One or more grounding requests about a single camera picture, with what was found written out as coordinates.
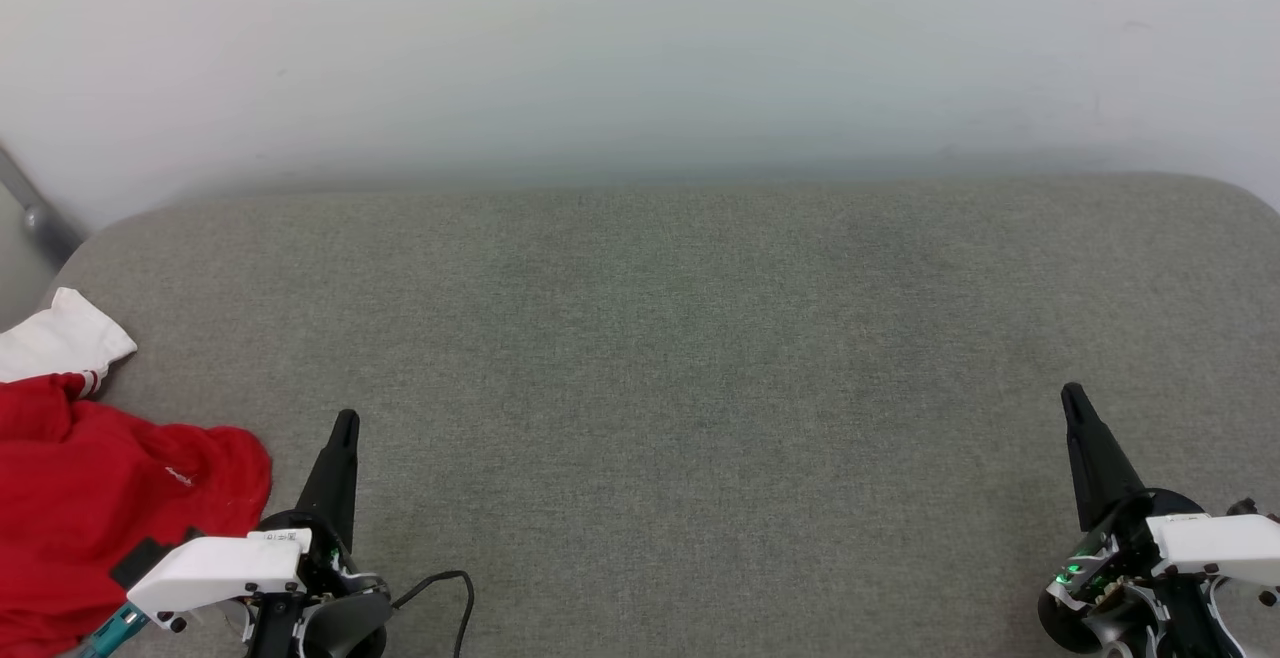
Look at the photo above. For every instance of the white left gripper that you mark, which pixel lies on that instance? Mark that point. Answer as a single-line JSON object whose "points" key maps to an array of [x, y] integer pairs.
{"points": [[220, 568]]}

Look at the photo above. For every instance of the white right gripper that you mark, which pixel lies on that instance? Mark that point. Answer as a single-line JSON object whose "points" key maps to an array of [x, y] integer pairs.
{"points": [[1220, 546]]}

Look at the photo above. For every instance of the red Bulls basketball jersey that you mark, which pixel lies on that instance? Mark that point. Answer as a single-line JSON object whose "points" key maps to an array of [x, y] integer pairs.
{"points": [[80, 478]]}

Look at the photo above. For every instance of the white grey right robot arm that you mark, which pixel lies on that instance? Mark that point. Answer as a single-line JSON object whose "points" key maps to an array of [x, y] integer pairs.
{"points": [[1100, 633]]}

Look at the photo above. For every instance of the grey fabric sofa seat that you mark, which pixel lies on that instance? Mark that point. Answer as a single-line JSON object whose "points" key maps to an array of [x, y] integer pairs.
{"points": [[680, 388]]}

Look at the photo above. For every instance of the grey metal pole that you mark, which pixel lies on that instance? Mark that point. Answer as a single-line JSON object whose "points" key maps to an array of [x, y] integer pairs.
{"points": [[35, 213]]}

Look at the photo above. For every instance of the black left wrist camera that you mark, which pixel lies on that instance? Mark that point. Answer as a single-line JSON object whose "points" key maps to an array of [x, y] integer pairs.
{"points": [[150, 558]]}

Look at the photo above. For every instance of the teal left camera connector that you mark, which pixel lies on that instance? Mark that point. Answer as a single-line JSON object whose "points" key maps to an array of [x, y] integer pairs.
{"points": [[112, 630]]}

